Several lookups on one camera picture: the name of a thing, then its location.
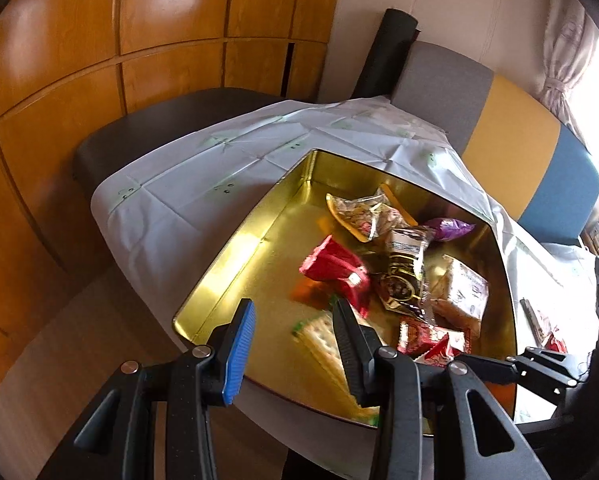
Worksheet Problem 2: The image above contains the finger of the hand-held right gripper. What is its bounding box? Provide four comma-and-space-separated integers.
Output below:
504, 346, 589, 403

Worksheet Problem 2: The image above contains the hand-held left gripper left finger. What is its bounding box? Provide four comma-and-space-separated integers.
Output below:
42, 299, 256, 480

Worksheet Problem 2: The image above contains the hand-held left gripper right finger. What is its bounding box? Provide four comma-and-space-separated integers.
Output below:
332, 299, 550, 480

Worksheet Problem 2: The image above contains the cracker packet with green end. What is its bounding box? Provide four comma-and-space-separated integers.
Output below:
292, 310, 383, 428

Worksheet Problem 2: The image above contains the bright red white snack packet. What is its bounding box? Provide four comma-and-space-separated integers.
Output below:
414, 335, 455, 368

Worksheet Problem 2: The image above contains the shiny dark red snack packet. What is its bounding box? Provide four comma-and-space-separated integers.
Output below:
299, 235, 373, 318

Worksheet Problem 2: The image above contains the gold metal tin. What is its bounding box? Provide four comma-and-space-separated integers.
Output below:
172, 149, 517, 431

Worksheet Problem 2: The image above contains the tan snack packet clear edge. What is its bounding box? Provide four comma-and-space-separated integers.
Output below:
326, 183, 420, 243

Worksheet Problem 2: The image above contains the grey striped snack packet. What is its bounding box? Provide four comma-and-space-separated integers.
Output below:
519, 298, 547, 343

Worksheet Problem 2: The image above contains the red patterned snack packet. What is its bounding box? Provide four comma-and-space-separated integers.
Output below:
397, 317, 473, 356

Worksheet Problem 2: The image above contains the black gold snack packet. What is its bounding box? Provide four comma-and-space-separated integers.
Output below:
374, 227, 435, 323

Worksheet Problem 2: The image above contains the beige bread packet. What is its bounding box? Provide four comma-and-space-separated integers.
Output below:
429, 255, 490, 338

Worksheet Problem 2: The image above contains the purple snack packet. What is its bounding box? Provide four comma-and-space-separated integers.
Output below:
422, 216, 476, 243

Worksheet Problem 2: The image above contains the white tablecloth with green print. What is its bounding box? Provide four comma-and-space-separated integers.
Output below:
90, 95, 599, 426

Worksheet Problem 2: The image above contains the grey yellow blue sofa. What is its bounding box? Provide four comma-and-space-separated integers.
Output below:
392, 42, 599, 243

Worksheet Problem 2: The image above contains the dark grey upholstered seat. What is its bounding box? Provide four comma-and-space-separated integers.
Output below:
72, 87, 290, 196

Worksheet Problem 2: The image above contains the white curtain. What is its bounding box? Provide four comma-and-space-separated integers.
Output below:
542, 0, 599, 126

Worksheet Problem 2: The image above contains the black rolled mat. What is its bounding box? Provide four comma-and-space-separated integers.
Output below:
354, 7, 420, 98

